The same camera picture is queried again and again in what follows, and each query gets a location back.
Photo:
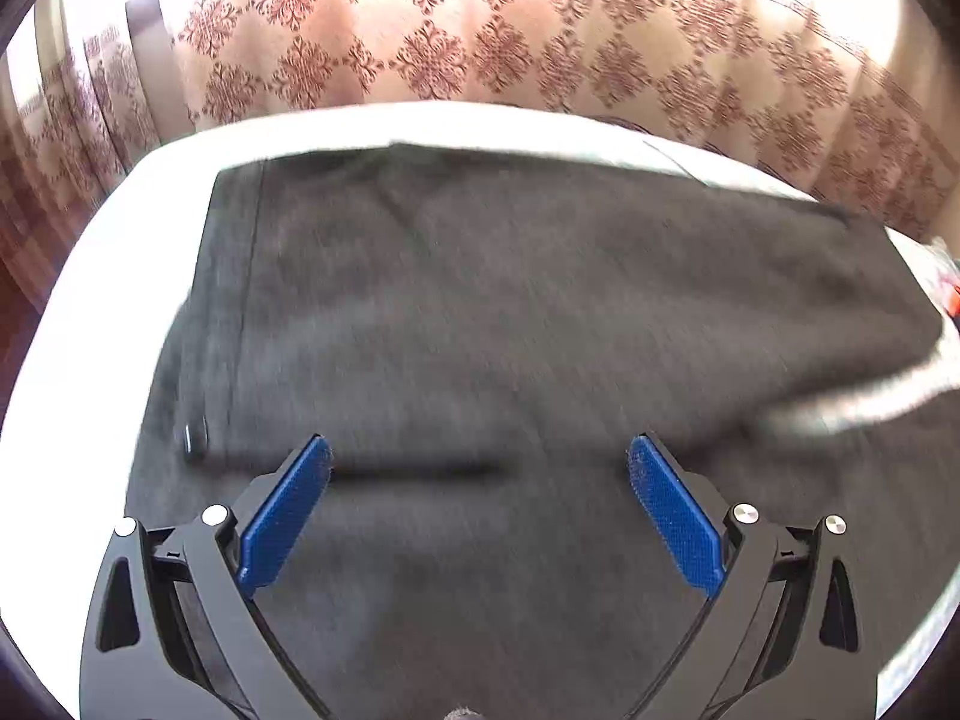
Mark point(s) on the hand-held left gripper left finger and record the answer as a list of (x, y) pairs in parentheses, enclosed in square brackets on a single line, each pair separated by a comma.
[(289, 506)]

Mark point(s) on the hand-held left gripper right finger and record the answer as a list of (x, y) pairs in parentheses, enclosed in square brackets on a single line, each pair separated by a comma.
[(675, 510)]

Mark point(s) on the dark grey pants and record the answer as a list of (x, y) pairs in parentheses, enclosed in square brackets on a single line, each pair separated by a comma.
[(525, 300)]

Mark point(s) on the grey fuzzy cloth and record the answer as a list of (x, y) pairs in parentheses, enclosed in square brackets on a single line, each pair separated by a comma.
[(461, 712)]

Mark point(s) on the bed with plaid sheet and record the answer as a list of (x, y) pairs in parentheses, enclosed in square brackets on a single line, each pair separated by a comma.
[(112, 262)]

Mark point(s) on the red patterned pillow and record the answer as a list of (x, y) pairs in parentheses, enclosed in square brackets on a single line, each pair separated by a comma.
[(946, 277)]

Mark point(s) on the patterned beige curtain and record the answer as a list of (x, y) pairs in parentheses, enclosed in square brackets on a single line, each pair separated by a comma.
[(480, 30)]

